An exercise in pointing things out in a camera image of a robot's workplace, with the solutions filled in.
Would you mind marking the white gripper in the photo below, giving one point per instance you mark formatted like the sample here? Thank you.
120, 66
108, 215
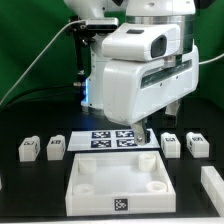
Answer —
135, 90

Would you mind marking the white square tabletop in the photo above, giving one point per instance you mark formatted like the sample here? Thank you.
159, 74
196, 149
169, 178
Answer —
119, 183

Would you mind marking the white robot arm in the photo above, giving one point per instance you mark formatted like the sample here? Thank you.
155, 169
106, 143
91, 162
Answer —
146, 12

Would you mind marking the white sheet with markers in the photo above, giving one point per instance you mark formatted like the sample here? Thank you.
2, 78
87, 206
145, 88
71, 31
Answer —
107, 140

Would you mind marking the white obstacle block right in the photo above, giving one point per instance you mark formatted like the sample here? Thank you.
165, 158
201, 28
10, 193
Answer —
214, 186

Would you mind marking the white block at left edge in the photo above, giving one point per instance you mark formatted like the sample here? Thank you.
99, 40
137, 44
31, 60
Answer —
0, 183

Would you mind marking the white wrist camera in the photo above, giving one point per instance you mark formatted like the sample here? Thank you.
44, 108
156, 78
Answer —
138, 42

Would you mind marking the grey camera on stand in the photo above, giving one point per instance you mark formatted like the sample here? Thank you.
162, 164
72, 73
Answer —
102, 24

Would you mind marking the black camera stand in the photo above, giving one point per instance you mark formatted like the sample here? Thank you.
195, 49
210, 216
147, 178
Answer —
79, 56

